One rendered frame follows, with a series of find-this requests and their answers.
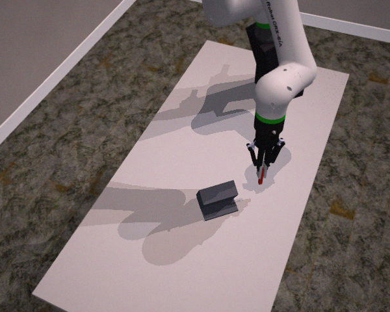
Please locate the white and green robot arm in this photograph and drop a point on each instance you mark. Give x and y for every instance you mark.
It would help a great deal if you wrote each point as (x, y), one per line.
(278, 22)

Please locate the dark red cylinder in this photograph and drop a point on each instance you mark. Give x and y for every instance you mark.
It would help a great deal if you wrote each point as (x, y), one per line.
(260, 181)

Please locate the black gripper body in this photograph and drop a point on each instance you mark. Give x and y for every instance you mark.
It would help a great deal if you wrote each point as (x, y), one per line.
(261, 139)

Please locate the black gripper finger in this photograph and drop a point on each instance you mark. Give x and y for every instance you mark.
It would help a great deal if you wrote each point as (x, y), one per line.
(259, 161)
(271, 155)

